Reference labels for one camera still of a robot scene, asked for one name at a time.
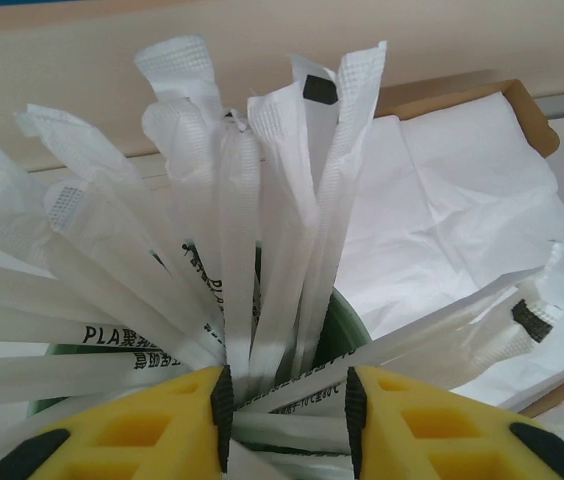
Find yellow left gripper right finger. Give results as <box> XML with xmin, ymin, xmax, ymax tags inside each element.
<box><xmin>343</xmin><ymin>363</ymin><xmax>564</xmax><ymax>480</ymax></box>

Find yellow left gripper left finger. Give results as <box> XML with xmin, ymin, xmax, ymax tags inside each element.
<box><xmin>0</xmin><ymin>363</ymin><xmax>237</xmax><ymax>480</ymax></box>

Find mint green straw holder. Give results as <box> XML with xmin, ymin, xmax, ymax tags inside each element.
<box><xmin>26</xmin><ymin>239</ymin><xmax>374</xmax><ymax>451</ymax></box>

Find white paper napkins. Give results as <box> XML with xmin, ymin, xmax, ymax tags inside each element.
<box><xmin>331</xmin><ymin>92</ymin><xmax>564</xmax><ymax>411</ymax></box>

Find cardboard napkin box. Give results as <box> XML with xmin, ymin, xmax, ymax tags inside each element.
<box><xmin>371</xmin><ymin>78</ymin><xmax>564</xmax><ymax>420</ymax></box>

